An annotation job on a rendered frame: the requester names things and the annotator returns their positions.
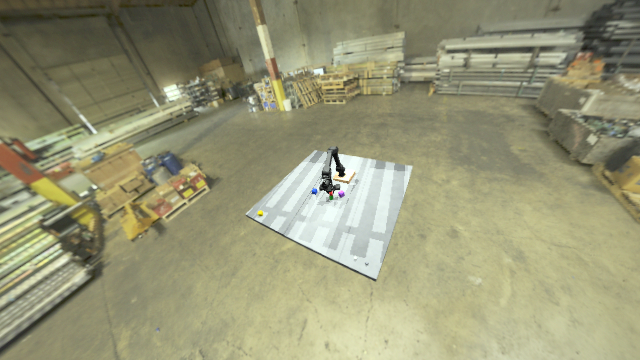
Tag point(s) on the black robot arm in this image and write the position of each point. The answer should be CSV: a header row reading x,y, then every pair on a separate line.
x,y
332,151

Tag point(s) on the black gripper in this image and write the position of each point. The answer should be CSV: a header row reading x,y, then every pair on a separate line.
x,y
336,187

